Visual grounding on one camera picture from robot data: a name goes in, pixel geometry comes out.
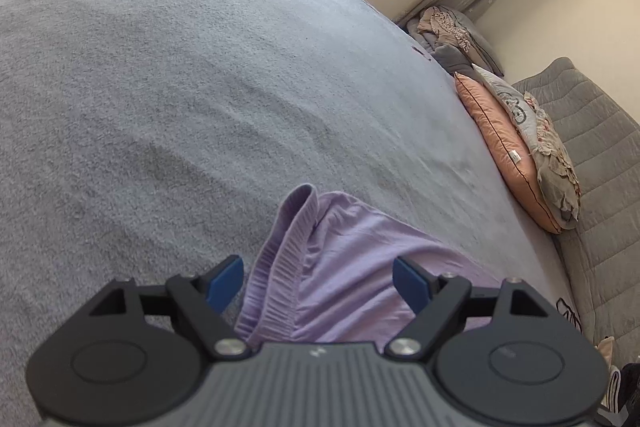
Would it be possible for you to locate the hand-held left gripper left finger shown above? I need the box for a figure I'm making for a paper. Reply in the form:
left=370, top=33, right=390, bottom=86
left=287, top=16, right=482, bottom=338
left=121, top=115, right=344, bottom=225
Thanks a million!
left=89, top=254, right=248, bottom=363

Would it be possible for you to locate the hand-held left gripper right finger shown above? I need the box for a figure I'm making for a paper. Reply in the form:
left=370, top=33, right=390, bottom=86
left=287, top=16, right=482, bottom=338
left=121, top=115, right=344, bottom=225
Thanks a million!
left=382, top=255, right=556, bottom=364

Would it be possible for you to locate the lilac t-shirt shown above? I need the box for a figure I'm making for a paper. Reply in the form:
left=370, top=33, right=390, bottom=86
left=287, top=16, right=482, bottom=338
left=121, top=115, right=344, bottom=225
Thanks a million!
left=235, top=183, right=506, bottom=353

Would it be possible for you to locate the white black-print cloth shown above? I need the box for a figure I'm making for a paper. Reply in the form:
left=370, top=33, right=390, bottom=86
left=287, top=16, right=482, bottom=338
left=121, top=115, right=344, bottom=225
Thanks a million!
left=554, top=296, right=584, bottom=334

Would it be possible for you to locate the orange pillow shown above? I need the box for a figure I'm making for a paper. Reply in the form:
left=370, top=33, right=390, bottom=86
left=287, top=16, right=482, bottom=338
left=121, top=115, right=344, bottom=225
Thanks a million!
left=454, top=72, right=563, bottom=235

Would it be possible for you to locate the floral ruffled pillow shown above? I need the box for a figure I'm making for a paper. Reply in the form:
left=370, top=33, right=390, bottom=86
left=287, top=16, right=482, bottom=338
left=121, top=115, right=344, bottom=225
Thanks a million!
left=522, top=92, right=582, bottom=223

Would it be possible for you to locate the grey bed blanket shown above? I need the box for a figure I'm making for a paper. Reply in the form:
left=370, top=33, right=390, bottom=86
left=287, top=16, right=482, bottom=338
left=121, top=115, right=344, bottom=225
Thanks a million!
left=0, top=0, right=566, bottom=408

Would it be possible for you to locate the grey quilted headboard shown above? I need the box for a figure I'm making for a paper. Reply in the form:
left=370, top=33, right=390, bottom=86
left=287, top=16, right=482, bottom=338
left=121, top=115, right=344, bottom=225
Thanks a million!
left=510, top=57, right=640, bottom=358

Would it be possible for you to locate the white printed pillow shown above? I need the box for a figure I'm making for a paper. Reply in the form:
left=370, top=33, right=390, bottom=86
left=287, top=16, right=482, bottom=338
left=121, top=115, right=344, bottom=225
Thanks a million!
left=472, top=63, right=543, bottom=158

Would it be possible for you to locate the folded beige garment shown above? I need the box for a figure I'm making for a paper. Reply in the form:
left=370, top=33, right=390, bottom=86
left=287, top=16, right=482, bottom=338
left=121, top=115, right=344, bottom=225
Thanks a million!
left=597, top=336, right=617, bottom=365

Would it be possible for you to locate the crumpled floral bedding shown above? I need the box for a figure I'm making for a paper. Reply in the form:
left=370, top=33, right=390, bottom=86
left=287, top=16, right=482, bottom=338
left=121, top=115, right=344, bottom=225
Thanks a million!
left=405, top=5, right=506, bottom=78

